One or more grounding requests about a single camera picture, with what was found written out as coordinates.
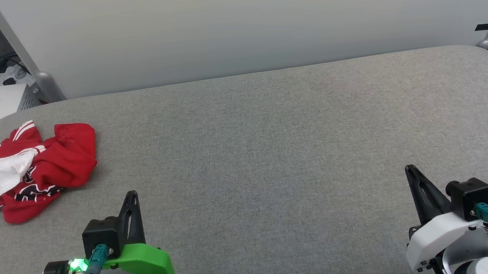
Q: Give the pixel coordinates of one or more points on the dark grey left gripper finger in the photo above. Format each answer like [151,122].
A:
[137,228]

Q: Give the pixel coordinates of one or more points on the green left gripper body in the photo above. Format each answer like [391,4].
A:
[148,262]

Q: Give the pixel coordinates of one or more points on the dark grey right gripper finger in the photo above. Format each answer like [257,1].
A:
[429,204]

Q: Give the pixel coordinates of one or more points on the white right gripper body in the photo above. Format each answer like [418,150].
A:
[432,235]

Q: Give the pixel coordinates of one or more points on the red and white jersey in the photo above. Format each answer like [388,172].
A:
[67,158]

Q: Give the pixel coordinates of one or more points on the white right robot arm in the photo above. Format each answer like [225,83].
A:
[470,254]

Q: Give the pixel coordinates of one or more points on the black power plug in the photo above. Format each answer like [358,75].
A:
[2,66]

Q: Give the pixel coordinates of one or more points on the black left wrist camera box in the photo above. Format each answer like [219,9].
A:
[99,236]

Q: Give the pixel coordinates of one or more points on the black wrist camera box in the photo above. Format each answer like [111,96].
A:
[473,195]
[99,236]

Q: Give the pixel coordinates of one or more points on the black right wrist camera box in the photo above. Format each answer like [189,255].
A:
[473,195]

